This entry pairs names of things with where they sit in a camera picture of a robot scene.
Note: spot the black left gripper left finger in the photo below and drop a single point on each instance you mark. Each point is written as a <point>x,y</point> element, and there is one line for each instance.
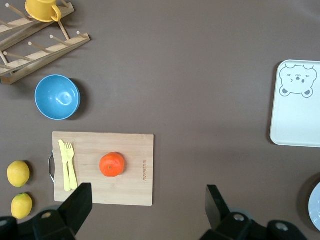
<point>72,212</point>

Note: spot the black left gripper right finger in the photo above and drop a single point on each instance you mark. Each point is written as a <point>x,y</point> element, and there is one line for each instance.
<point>220,215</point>

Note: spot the orange mandarin fruit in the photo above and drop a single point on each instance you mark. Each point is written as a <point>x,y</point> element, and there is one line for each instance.
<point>111,164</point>

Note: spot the white round plate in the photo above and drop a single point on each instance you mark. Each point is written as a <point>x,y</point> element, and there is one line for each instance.
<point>315,207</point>

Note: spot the yellow plastic fork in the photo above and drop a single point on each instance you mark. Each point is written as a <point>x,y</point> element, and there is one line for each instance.
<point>71,165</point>

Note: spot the yellow plastic knife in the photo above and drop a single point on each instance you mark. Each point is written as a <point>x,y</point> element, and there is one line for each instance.
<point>64,165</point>

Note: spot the yellow lemon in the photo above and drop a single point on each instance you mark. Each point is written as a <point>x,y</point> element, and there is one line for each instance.
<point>18,173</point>
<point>21,206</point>

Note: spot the wooden cutting board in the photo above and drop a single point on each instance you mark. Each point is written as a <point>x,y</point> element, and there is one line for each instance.
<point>112,145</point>

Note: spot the blue bowl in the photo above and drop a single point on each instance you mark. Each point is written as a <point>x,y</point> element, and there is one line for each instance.
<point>56,97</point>

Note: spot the cream bear print tray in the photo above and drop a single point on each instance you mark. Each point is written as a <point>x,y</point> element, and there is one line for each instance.
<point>297,117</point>

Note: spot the wooden peg drying rack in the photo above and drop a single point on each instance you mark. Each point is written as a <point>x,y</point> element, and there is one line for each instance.
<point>37,58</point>

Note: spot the yellow mug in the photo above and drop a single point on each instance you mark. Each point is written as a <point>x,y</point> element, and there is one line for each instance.
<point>41,8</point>

